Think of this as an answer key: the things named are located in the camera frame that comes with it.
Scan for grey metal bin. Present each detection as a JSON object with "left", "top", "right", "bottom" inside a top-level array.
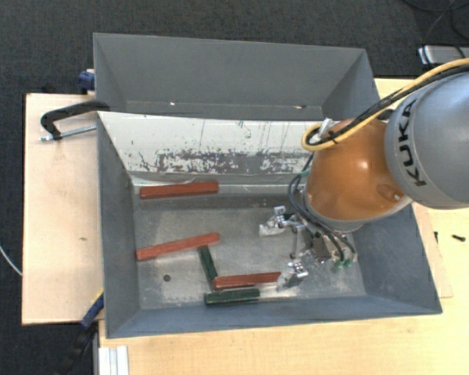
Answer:
[{"left": 92, "top": 32, "right": 443, "bottom": 339}]

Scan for pale wood board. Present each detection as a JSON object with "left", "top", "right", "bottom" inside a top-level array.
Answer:
[{"left": 21, "top": 91, "right": 107, "bottom": 326}]

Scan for dark green flat block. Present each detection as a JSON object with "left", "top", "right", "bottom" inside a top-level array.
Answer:
[
  {"left": 203, "top": 287, "right": 261, "bottom": 306},
  {"left": 196, "top": 246, "right": 220, "bottom": 291}
]

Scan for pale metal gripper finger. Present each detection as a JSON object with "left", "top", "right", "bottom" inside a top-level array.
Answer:
[
  {"left": 258, "top": 205, "right": 299, "bottom": 238},
  {"left": 277, "top": 261, "right": 310, "bottom": 291}
]

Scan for red-brown flat block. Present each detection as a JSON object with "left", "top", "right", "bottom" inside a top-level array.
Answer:
[
  {"left": 139, "top": 180, "right": 220, "bottom": 201},
  {"left": 211, "top": 271, "right": 282, "bottom": 291},
  {"left": 135, "top": 232, "right": 221, "bottom": 262}
]

